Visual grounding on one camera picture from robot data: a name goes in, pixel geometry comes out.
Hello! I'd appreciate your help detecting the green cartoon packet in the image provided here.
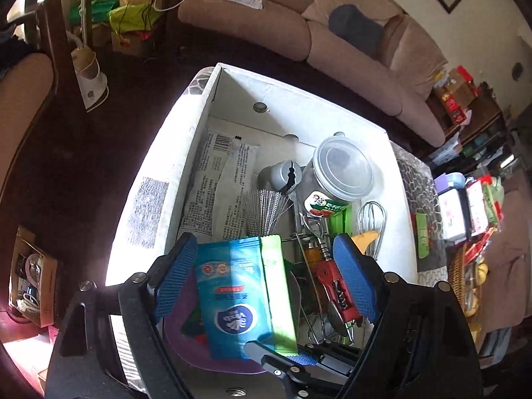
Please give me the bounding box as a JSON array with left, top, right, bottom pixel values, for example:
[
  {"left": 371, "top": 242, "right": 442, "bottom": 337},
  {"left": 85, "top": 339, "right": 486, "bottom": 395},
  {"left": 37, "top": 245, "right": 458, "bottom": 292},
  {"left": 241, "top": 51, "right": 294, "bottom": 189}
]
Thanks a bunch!
[{"left": 415, "top": 212, "right": 433, "bottom": 259}]

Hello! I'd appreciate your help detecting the bunch of bananas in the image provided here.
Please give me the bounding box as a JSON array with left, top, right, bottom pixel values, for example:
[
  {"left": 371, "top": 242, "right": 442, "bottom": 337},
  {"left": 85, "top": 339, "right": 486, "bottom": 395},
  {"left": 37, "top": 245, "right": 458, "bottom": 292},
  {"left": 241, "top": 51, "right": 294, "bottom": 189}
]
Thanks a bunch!
[{"left": 465, "top": 258, "right": 489, "bottom": 317}]

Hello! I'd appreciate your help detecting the dark blue lumbar pillow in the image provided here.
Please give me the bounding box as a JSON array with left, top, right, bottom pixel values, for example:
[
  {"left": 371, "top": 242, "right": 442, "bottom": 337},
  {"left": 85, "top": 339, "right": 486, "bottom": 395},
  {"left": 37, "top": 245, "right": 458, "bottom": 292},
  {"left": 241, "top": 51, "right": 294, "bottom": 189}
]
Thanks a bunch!
[{"left": 328, "top": 4, "right": 385, "bottom": 61}]

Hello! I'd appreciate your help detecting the red and white snack bag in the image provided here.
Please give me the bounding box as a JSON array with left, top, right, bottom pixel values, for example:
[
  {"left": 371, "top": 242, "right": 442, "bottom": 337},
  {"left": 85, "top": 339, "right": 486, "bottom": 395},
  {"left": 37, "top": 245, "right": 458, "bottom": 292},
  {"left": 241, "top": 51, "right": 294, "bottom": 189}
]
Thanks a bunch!
[{"left": 465, "top": 179, "right": 495, "bottom": 233}]

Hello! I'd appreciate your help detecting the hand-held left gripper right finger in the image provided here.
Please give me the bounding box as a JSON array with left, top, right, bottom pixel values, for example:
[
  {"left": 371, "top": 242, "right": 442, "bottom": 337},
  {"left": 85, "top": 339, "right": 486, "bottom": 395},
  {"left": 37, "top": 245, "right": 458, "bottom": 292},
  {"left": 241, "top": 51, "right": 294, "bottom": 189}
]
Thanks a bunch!
[{"left": 332, "top": 233, "right": 485, "bottom": 399}]

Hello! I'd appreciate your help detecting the white plastic case black trim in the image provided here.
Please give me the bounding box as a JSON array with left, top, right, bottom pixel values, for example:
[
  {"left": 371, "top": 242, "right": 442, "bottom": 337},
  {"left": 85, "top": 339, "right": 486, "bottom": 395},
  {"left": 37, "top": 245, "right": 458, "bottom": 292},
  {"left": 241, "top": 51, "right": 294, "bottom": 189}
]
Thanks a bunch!
[{"left": 436, "top": 189, "right": 472, "bottom": 242}]

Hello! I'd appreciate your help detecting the white storage box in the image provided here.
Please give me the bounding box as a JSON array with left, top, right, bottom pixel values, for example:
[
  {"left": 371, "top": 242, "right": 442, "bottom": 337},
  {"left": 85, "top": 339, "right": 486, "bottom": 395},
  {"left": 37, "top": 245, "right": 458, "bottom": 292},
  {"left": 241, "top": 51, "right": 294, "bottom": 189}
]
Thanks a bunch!
[{"left": 104, "top": 62, "right": 418, "bottom": 399}]

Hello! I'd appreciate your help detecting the white barcode packet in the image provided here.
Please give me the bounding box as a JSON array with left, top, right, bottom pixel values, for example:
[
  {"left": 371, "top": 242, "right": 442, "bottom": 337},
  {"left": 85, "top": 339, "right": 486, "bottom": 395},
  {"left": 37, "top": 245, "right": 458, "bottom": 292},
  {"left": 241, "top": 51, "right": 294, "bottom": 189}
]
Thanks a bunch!
[{"left": 179, "top": 127, "right": 260, "bottom": 242}]

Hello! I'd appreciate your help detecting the wooden chair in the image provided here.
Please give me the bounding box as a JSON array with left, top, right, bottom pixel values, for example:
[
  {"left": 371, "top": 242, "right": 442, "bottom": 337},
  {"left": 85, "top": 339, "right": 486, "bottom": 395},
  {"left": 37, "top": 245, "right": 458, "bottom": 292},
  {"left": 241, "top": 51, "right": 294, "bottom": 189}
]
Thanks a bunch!
[{"left": 0, "top": 0, "right": 111, "bottom": 200}]

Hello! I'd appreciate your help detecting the wicker basket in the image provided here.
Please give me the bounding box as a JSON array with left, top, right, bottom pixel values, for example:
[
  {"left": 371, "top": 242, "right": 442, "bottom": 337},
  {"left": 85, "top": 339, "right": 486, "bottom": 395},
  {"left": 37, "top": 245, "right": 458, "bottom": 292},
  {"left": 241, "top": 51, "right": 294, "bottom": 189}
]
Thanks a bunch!
[{"left": 447, "top": 243, "right": 483, "bottom": 321}]

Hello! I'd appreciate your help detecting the clear jar green label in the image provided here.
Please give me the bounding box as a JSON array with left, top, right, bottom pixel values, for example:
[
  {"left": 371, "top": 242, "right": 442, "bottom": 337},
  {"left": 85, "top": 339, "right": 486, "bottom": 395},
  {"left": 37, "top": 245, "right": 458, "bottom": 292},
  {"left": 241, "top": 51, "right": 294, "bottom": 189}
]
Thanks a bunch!
[{"left": 299, "top": 135, "right": 375, "bottom": 233}]

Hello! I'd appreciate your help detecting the red corkscrew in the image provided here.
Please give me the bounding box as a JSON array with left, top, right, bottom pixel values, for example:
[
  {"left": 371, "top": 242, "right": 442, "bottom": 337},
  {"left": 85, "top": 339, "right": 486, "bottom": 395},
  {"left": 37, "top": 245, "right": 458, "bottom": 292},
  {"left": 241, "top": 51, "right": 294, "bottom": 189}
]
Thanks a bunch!
[{"left": 312, "top": 253, "right": 360, "bottom": 327}]

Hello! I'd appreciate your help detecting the brown sofa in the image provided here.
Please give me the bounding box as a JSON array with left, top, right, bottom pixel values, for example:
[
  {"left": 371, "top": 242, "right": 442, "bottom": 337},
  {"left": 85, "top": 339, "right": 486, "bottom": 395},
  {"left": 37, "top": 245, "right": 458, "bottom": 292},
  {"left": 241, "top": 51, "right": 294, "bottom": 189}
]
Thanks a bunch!
[{"left": 178, "top": 0, "right": 450, "bottom": 148}]

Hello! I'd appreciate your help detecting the grey round utensil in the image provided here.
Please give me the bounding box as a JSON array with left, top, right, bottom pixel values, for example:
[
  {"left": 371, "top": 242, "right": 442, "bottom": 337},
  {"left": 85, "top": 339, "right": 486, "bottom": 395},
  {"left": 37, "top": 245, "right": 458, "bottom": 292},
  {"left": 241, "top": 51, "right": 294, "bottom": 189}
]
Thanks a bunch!
[{"left": 258, "top": 160, "right": 302, "bottom": 194}]

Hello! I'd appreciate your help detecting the blue packet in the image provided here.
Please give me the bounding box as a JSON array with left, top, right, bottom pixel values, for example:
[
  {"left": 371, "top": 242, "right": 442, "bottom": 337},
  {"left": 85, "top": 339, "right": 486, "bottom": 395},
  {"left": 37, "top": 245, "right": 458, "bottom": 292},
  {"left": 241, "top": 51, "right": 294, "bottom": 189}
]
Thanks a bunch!
[{"left": 195, "top": 237, "right": 277, "bottom": 360}]

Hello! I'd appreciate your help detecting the brown armchair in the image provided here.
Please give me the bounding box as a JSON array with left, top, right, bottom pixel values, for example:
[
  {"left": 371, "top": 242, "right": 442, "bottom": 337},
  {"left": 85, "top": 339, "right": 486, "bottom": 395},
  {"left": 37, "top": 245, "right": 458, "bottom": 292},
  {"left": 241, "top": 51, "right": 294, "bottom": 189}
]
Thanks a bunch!
[{"left": 474, "top": 166, "right": 532, "bottom": 341}]

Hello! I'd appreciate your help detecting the cardboard box with cables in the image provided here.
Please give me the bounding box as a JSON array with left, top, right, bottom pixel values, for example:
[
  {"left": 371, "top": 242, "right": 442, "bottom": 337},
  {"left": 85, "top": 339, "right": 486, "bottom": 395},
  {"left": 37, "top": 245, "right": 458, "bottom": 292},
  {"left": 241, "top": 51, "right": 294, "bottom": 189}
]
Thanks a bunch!
[{"left": 8, "top": 226, "right": 59, "bottom": 329}]

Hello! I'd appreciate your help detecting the metal bottle opener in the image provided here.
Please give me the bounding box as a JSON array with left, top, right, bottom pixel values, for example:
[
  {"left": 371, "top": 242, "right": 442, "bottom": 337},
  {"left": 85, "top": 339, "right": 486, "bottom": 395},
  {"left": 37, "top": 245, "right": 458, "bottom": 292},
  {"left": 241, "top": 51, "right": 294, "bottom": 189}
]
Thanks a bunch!
[{"left": 301, "top": 214, "right": 329, "bottom": 242}]

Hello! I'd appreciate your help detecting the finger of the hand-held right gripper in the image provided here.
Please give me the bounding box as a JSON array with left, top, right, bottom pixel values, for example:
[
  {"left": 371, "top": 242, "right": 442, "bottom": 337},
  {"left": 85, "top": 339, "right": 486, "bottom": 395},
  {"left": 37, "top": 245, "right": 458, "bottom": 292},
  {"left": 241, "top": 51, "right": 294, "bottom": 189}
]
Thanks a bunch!
[
  {"left": 305, "top": 342, "right": 363, "bottom": 378},
  {"left": 244, "top": 340, "right": 319, "bottom": 399}
]

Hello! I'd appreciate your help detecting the metal whisk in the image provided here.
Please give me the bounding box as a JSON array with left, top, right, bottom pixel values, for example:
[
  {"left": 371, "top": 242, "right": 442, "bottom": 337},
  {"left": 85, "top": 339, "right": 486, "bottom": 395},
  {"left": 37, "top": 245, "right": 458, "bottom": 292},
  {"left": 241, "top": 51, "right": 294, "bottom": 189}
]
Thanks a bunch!
[{"left": 356, "top": 200, "right": 388, "bottom": 258}]

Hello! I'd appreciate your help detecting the white floor stand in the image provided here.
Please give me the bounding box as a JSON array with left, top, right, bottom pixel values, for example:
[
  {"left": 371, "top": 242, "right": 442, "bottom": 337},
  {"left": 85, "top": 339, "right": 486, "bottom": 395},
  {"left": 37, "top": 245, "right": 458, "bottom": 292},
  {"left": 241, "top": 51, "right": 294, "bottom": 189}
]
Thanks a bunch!
[{"left": 68, "top": 0, "right": 109, "bottom": 113}]

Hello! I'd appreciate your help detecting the grey white patterned blanket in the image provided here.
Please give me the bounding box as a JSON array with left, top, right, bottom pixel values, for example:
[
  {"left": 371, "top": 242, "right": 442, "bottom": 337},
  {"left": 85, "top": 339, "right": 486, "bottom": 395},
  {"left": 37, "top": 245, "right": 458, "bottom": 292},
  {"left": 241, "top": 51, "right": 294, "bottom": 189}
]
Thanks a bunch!
[{"left": 185, "top": 66, "right": 452, "bottom": 287}]

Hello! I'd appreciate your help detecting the green and red snack bag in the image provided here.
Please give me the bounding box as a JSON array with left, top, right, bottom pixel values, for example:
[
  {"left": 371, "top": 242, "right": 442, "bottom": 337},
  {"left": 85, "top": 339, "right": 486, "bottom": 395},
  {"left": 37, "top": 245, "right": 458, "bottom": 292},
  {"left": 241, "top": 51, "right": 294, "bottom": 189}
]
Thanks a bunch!
[{"left": 486, "top": 177, "right": 505, "bottom": 225}]

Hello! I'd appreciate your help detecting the light green packet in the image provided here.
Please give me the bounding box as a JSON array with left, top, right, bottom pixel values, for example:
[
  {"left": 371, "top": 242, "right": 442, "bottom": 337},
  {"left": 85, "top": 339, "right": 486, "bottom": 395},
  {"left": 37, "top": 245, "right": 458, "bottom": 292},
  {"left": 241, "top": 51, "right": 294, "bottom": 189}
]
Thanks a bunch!
[{"left": 260, "top": 235, "right": 298, "bottom": 356}]

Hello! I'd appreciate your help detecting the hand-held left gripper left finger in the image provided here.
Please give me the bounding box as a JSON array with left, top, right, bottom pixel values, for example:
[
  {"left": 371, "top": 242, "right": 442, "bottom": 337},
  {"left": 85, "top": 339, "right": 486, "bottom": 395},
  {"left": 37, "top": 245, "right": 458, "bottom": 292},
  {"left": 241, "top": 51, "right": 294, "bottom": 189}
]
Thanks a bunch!
[{"left": 46, "top": 233, "right": 199, "bottom": 399}]

